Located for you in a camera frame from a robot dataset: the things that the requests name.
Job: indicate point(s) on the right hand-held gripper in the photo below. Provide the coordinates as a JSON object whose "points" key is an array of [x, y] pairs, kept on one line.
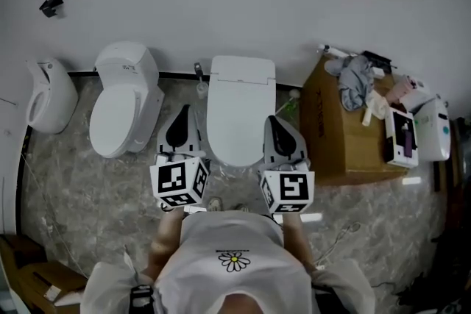
{"points": [[290, 187]]}

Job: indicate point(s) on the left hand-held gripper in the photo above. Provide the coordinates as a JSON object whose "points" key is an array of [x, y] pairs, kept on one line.
{"points": [[173, 180]]}

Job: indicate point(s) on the person's left forearm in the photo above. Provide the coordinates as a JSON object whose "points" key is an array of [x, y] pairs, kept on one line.
{"points": [[167, 231]]}

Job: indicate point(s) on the person's right forearm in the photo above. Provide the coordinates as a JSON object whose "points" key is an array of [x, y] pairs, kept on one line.
{"points": [[298, 239]]}

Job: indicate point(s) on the white toilet with tank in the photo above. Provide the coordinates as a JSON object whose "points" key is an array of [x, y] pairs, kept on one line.
{"points": [[121, 103]]}

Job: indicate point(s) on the large cardboard box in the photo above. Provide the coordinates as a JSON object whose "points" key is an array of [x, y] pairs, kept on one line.
{"points": [[331, 143]]}

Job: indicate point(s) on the white brush with green bristles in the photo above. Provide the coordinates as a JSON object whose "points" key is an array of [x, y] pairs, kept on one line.
{"points": [[294, 93]]}

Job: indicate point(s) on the person's left shoe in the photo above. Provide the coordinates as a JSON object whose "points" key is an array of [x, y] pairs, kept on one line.
{"points": [[214, 204]]}

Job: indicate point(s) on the person's shoe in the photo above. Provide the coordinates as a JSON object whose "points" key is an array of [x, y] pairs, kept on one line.
{"points": [[214, 204], [243, 208]]}

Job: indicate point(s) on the person's right shoe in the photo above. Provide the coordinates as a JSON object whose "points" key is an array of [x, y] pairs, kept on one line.
{"points": [[243, 208]]}

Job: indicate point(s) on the grey cloth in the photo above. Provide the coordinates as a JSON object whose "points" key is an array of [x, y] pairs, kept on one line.
{"points": [[355, 84]]}

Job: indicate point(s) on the cream rolled cloth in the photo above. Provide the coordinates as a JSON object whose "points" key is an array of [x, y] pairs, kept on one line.
{"points": [[375, 106]]}

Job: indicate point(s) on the person's white daisy shirt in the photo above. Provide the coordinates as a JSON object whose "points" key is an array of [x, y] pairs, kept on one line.
{"points": [[228, 239]]}

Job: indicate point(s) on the white bottle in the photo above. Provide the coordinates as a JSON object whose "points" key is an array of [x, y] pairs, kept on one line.
{"points": [[336, 51]]}

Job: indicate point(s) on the white box with dark picture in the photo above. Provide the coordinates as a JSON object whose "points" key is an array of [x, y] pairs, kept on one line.
{"points": [[403, 138]]}

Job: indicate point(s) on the small white box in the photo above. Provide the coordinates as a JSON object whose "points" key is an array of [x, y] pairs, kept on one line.
{"points": [[379, 73]]}

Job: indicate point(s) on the black metal rack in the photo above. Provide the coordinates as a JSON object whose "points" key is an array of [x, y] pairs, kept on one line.
{"points": [[377, 60]]}

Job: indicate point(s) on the pink cup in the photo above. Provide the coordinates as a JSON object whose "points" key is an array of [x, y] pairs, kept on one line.
{"points": [[399, 90]]}

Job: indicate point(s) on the white urinal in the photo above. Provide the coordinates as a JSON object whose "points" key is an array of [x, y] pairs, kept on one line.
{"points": [[55, 99]]}

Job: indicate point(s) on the white appliance with teal button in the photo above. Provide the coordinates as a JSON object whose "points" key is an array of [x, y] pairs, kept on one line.
{"points": [[432, 128]]}

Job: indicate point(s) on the heap of electronic equipment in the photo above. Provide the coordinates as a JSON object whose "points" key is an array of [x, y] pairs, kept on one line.
{"points": [[423, 283]]}

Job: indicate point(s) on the black wall hook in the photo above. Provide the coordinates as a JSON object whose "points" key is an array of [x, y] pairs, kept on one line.
{"points": [[51, 5]]}

